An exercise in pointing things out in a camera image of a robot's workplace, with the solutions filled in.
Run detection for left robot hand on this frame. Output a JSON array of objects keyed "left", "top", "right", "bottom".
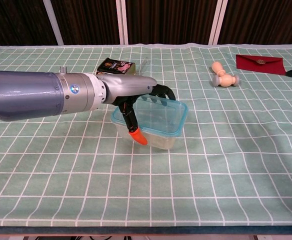
[{"left": 101, "top": 74, "right": 177, "bottom": 146}]

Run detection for blue translucent lid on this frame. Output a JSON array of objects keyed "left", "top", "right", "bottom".
[{"left": 110, "top": 96, "right": 189, "bottom": 138}]

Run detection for clear plastic container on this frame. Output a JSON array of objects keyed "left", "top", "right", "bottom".
[{"left": 110, "top": 96, "right": 189, "bottom": 150}]

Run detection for black luncheon meat can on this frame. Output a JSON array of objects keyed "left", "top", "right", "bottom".
[{"left": 96, "top": 57, "right": 137, "bottom": 76}]

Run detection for red envelope with gold seal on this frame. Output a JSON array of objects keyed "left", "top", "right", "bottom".
[{"left": 235, "top": 54, "right": 287, "bottom": 76}]

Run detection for dark partition screen white frames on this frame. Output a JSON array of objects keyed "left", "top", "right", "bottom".
[{"left": 0, "top": 0, "right": 292, "bottom": 47}]

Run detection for green checked tablecloth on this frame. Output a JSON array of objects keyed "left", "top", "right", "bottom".
[{"left": 0, "top": 42, "right": 292, "bottom": 228}]

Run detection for wooden stamp with handle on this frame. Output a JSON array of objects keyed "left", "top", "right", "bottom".
[{"left": 211, "top": 61, "right": 241, "bottom": 88}]

